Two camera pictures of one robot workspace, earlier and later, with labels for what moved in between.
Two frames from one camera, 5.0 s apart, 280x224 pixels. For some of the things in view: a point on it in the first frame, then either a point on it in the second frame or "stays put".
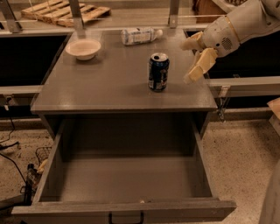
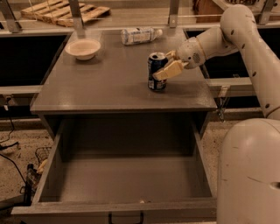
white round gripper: [219, 37] -> [189, 54]
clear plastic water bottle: [140, 35] stays put
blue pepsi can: [158, 67] stays put
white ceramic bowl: [83, 49] stays put
